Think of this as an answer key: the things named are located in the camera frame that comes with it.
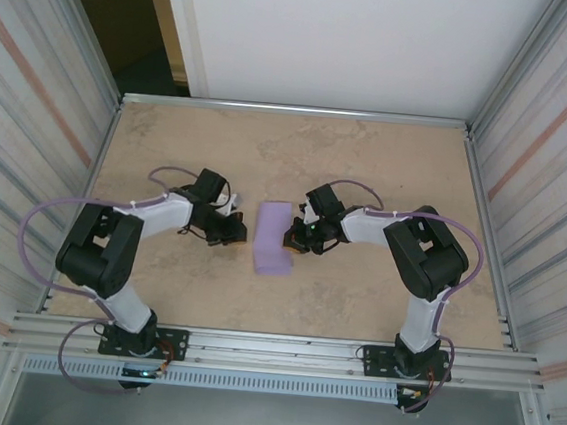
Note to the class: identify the aluminium table end bar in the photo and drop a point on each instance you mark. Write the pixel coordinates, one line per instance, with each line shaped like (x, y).
(298, 109)

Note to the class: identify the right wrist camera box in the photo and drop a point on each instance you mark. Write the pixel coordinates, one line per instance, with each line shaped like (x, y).
(306, 212)

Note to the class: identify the aluminium table side rail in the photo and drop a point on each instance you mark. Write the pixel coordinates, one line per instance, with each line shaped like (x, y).
(105, 145)
(476, 181)

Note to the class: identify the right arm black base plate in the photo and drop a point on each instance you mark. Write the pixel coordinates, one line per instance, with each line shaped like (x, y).
(375, 359)

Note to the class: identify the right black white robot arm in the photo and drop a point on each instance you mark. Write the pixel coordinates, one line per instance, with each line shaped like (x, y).
(424, 261)

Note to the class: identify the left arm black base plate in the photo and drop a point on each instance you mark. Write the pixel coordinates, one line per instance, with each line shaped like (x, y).
(175, 343)

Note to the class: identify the long aluminium mounting rail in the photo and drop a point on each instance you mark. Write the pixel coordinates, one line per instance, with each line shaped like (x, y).
(275, 352)

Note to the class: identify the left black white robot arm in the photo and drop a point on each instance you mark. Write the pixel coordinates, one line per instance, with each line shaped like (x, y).
(96, 250)

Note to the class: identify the white door frame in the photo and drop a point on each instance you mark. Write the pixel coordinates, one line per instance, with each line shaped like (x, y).
(188, 37)

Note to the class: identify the small circuit board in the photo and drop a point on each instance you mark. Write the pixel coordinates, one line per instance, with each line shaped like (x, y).
(140, 372)
(414, 394)

